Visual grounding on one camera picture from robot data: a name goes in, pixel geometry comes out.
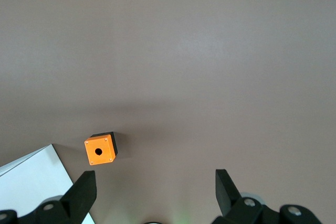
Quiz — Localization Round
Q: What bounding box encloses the orange box with hole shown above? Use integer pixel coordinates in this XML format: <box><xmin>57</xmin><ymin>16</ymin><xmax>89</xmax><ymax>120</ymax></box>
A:
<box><xmin>83</xmin><ymin>131</ymin><xmax>119</xmax><ymax>167</ymax></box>

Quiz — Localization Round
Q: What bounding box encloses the brown table cover sheet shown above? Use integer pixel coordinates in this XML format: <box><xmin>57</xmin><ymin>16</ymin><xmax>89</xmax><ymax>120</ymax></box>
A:
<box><xmin>0</xmin><ymin>0</ymin><xmax>336</xmax><ymax>224</ymax></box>

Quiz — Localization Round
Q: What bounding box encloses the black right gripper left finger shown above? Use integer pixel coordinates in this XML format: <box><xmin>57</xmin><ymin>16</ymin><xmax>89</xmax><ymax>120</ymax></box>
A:
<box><xmin>18</xmin><ymin>170</ymin><xmax>98</xmax><ymax>224</ymax></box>

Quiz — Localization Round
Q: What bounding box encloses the white drawer cabinet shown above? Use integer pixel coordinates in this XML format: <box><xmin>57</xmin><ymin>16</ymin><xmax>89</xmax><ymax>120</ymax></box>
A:
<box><xmin>0</xmin><ymin>143</ymin><xmax>96</xmax><ymax>224</ymax></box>

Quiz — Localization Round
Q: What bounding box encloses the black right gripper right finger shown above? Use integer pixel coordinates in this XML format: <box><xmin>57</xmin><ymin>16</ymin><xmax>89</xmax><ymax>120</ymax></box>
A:
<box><xmin>211</xmin><ymin>168</ymin><xmax>264</xmax><ymax>224</ymax></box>

